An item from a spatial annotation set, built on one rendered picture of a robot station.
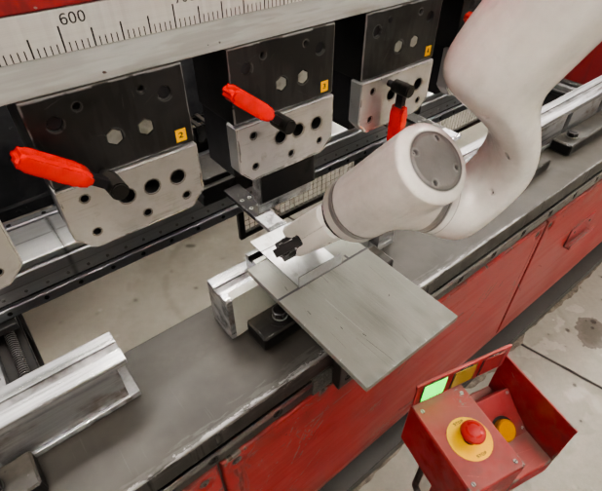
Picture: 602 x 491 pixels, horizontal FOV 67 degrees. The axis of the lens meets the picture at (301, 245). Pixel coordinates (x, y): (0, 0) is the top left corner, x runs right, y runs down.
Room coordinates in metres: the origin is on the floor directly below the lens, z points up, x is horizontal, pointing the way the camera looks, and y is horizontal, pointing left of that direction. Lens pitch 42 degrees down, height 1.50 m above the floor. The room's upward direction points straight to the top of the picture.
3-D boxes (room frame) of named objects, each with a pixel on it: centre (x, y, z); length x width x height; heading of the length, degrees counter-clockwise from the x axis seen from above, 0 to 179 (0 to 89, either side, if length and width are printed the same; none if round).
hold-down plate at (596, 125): (1.16, -0.80, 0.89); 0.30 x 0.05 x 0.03; 129
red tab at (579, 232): (1.09, -0.87, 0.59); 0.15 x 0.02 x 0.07; 129
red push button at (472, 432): (0.34, -0.27, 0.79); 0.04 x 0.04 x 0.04
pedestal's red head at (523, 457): (0.37, -0.31, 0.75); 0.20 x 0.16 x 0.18; 115
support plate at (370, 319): (0.46, -0.07, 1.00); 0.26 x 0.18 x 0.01; 39
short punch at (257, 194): (0.57, 0.02, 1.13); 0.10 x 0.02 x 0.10; 129
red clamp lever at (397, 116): (0.62, -0.14, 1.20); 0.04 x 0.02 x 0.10; 39
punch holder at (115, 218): (0.43, 0.20, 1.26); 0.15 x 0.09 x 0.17; 129
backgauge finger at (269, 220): (0.70, 0.12, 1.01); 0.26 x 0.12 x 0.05; 39
